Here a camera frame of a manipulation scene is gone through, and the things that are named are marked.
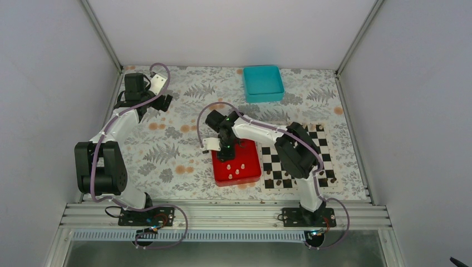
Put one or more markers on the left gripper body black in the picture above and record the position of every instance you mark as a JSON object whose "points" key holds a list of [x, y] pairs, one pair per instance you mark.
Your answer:
{"points": [[158, 104]]}

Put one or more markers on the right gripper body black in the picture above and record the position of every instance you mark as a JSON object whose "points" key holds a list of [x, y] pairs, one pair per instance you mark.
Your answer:
{"points": [[230, 153]]}

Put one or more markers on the red tray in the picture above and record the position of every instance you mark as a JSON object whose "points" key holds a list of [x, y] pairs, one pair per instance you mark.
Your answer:
{"points": [[246, 160]]}

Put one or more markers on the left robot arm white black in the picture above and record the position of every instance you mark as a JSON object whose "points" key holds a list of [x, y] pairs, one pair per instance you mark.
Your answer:
{"points": [[100, 167]]}

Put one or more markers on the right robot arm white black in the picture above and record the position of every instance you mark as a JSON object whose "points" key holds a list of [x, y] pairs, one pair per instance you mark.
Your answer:
{"points": [[298, 154]]}

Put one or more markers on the floral table mat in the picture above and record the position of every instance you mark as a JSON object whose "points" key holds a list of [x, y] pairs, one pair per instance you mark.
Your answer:
{"points": [[163, 156]]}

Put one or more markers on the black white chessboard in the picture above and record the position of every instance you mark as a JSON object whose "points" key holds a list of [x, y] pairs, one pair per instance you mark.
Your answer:
{"points": [[328, 179]]}

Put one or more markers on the teal bin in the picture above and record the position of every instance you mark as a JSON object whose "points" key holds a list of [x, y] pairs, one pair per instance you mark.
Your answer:
{"points": [[263, 84]]}

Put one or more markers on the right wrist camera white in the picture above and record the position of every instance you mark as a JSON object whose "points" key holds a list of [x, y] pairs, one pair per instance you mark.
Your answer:
{"points": [[210, 144]]}

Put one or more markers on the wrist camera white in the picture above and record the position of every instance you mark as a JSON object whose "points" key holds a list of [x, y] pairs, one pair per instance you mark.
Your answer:
{"points": [[210, 144], [157, 83]]}

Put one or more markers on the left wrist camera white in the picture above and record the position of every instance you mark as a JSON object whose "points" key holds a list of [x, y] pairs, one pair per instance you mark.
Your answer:
{"points": [[157, 83]]}

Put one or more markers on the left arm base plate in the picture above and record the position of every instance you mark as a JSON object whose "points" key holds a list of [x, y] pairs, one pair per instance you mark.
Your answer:
{"points": [[158, 217]]}

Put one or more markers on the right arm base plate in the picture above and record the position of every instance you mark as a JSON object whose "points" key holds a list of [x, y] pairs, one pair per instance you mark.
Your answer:
{"points": [[299, 217]]}

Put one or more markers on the grey cable duct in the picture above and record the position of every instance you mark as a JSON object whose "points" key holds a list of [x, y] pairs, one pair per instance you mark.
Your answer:
{"points": [[291, 236]]}

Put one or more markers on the aluminium rail frame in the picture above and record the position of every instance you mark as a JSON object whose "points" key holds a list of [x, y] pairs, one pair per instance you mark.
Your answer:
{"points": [[249, 215]]}

